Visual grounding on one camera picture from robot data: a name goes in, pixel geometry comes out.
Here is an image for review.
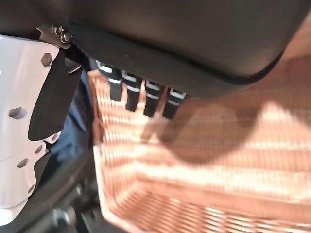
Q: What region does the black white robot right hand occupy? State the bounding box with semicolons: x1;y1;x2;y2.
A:
0;0;311;224

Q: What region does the blue garment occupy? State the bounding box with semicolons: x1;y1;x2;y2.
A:
46;70;95;166

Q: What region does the rectangular wicker basket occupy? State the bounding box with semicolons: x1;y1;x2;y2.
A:
87;48;311;233

